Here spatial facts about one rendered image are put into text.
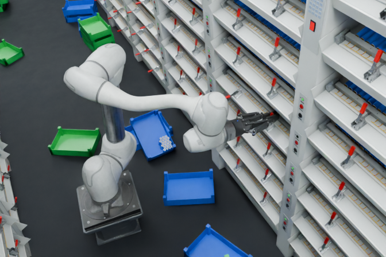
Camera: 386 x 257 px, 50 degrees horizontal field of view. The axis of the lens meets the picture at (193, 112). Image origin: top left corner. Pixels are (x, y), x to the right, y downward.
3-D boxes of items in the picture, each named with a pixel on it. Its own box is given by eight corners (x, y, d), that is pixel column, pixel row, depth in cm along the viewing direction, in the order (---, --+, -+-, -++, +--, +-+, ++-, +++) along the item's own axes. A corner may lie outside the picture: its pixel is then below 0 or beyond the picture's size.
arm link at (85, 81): (95, 88, 163) (112, 69, 173) (56, 71, 166) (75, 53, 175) (95, 110, 173) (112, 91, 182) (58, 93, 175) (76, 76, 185)
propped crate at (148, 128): (174, 150, 277) (176, 146, 269) (147, 162, 271) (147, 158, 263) (156, 112, 285) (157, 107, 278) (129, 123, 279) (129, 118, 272)
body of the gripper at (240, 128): (224, 129, 175) (243, 124, 179) (235, 142, 169) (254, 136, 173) (226, 116, 170) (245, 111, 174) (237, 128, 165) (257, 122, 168)
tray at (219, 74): (289, 159, 174) (284, 148, 167) (218, 84, 216) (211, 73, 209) (326, 131, 175) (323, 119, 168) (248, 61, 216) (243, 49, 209)
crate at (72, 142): (51, 155, 282) (47, 147, 276) (61, 133, 296) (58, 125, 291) (92, 156, 277) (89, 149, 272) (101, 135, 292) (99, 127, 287)
